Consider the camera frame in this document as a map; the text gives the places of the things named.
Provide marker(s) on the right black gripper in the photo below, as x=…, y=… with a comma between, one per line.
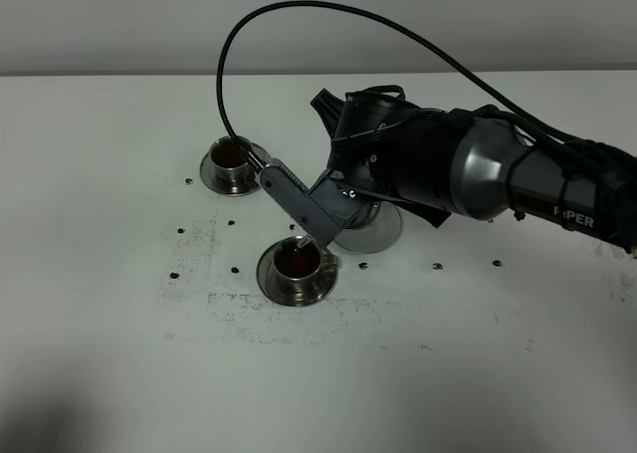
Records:
x=392, y=150

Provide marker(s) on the stainless steel teapot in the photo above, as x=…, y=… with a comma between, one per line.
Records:
x=360, y=214

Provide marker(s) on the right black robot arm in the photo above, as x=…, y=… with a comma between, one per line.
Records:
x=478, y=164

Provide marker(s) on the far stainless steel teacup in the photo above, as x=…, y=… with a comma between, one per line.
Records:
x=227, y=163

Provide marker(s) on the stainless steel teacup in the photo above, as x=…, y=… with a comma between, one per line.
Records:
x=303, y=262
x=227, y=163

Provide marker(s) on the steel saucer under teapot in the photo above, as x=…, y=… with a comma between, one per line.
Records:
x=376, y=232

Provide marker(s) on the far stainless steel saucer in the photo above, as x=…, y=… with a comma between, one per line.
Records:
x=225, y=189

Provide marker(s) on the stainless steel saucer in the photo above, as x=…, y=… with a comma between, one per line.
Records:
x=225, y=189
x=281, y=292

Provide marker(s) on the near stainless steel teacup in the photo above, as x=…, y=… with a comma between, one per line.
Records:
x=303, y=262

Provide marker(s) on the near stainless steel saucer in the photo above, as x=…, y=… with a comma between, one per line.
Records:
x=281, y=292

